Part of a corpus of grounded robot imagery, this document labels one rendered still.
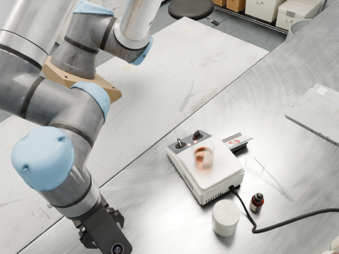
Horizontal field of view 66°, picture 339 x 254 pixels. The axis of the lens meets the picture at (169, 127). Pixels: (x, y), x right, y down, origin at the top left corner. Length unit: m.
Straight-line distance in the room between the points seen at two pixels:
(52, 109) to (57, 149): 0.09
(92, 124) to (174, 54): 0.77
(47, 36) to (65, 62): 0.44
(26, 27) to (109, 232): 0.36
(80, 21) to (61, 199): 0.62
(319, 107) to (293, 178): 0.28
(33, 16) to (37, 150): 0.21
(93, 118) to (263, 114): 0.60
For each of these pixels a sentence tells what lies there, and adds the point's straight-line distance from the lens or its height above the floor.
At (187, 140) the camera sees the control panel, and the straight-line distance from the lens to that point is 0.75.
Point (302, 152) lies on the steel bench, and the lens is 0.83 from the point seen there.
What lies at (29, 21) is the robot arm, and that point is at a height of 1.36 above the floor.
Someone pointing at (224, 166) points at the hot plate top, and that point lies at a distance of 0.65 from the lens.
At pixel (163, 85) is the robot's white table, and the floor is 0.90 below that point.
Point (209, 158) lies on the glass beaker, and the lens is 0.60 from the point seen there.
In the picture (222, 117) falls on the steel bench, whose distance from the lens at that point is 0.87.
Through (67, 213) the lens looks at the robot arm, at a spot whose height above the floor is 1.16.
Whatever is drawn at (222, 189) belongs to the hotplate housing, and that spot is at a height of 0.94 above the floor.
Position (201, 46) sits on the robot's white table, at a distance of 1.18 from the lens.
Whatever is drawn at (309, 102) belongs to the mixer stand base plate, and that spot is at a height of 0.91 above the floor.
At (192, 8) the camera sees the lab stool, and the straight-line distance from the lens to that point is 2.07.
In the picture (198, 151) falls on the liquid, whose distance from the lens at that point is 0.63.
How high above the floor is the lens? 1.54
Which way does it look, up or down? 50 degrees down
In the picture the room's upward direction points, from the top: 8 degrees counter-clockwise
